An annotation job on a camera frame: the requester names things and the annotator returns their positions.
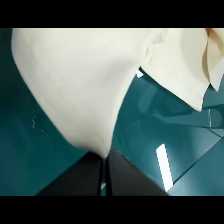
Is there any cream T-shirt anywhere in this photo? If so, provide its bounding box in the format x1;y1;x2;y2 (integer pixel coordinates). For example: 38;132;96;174
11;27;224;160

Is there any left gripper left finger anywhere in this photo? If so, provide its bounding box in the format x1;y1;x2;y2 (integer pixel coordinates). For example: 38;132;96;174
35;151;104;197

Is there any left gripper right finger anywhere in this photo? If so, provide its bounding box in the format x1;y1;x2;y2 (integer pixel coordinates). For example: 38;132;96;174
105;148;168;197

